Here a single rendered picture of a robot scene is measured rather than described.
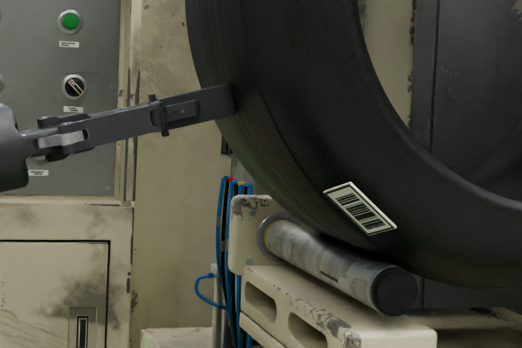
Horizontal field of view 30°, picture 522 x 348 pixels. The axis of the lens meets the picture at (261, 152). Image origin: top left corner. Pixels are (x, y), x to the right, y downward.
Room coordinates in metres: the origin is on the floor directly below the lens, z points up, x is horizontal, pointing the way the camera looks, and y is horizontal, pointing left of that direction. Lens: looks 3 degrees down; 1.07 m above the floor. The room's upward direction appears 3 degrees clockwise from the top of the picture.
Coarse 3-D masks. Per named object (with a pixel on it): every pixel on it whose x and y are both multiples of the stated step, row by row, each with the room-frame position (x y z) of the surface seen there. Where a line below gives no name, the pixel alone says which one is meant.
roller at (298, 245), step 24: (264, 240) 1.19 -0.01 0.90; (288, 240) 1.10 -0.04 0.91; (312, 240) 1.05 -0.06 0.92; (312, 264) 1.02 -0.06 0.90; (336, 264) 0.95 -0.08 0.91; (360, 264) 0.91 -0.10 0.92; (384, 264) 0.89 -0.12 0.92; (336, 288) 0.98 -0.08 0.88; (360, 288) 0.89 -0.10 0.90; (384, 288) 0.86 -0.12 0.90; (408, 288) 0.87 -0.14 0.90; (384, 312) 0.87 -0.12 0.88
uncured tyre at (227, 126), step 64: (192, 0) 1.00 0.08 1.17; (256, 0) 0.84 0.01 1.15; (320, 0) 0.82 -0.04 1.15; (256, 64) 0.85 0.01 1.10; (320, 64) 0.82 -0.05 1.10; (256, 128) 0.89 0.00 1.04; (320, 128) 0.84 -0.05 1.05; (384, 128) 0.84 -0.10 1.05; (320, 192) 0.87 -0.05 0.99; (384, 192) 0.84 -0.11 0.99; (448, 192) 0.85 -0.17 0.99; (512, 192) 1.19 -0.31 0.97; (384, 256) 0.91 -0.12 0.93; (448, 256) 0.88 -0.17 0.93; (512, 256) 0.88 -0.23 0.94
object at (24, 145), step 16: (0, 112) 0.85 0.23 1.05; (0, 128) 0.83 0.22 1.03; (16, 128) 0.85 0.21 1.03; (32, 128) 0.90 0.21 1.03; (48, 128) 0.84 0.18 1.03; (0, 144) 0.83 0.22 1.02; (16, 144) 0.83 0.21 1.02; (32, 144) 0.84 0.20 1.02; (0, 160) 0.83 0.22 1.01; (16, 160) 0.83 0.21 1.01; (0, 176) 0.83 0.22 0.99; (16, 176) 0.84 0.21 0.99; (0, 192) 0.86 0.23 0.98
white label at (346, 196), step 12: (324, 192) 0.86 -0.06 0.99; (336, 192) 0.85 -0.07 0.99; (348, 192) 0.84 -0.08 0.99; (360, 192) 0.83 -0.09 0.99; (336, 204) 0.86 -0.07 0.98; (348, 204) 0.85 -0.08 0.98; (360, 204) 0.84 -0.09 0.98; (372, 204) 0.84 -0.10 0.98; (348, 216) 0.87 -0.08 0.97; (360, 216) 0.86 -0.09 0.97; (372, 216) 0.85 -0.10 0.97; (384, 216) 0.84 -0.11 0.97; (372, 228) 0.86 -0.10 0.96; (384, 228) 0.85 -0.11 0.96
